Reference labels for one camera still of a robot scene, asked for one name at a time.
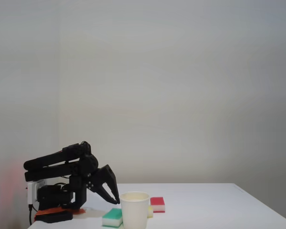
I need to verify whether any orange clamp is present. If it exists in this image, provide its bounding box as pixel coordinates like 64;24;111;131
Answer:
34;206;86;219

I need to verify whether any green and white sponge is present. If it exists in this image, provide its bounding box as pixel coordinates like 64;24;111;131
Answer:
102;208;123;228

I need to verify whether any white wall outlet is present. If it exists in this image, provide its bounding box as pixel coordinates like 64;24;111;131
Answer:
27;180;48;206

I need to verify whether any red and white sponge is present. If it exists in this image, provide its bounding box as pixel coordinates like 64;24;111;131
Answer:
150;196;166;213

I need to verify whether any black clamp pad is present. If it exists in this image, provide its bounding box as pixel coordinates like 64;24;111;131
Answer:
35;210;74;224

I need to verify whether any white paper cup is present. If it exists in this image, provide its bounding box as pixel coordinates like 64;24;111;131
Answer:
119;191;151;229

